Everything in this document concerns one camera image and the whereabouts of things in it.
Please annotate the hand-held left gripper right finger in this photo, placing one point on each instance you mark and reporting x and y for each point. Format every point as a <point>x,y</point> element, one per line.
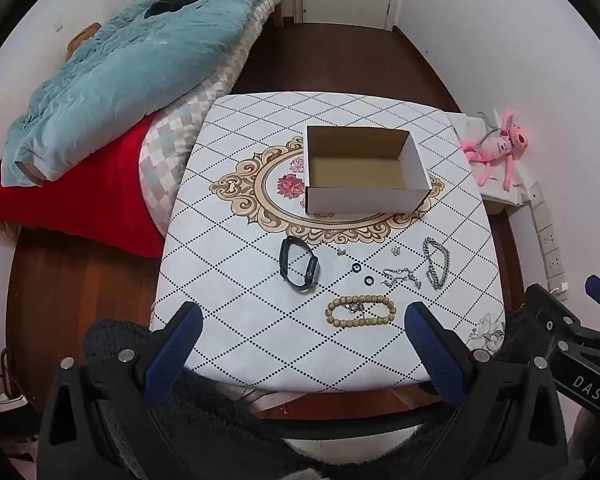
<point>432,352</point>

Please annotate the brown plush toy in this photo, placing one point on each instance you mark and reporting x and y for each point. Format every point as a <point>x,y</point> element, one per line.
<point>80,40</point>

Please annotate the black smart band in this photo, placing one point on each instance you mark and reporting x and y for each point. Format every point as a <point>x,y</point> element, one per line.
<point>312,266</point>

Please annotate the white cardboard box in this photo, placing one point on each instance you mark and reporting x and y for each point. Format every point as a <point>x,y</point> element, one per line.
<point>360,195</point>

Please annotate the checked bed sheet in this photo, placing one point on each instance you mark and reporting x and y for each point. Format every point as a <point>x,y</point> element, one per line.
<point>172,160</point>

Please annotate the white wall sockets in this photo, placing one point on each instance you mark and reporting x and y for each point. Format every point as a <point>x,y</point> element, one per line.
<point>550,245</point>

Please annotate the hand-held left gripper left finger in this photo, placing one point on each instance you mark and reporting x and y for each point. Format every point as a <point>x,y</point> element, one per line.
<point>172,355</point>

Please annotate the pink plush toy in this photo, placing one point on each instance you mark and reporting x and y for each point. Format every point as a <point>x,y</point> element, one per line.
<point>497,147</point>

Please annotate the light blue quilt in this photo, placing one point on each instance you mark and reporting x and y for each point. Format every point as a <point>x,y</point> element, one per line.
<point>130,75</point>

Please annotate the red blanket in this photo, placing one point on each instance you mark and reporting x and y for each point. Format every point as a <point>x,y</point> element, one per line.
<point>90,200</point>

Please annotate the white shoe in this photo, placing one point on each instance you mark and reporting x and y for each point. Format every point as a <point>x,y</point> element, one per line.
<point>2,404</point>

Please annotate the small silver charm cluster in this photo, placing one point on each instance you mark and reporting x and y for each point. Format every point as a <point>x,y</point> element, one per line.
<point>353,308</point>

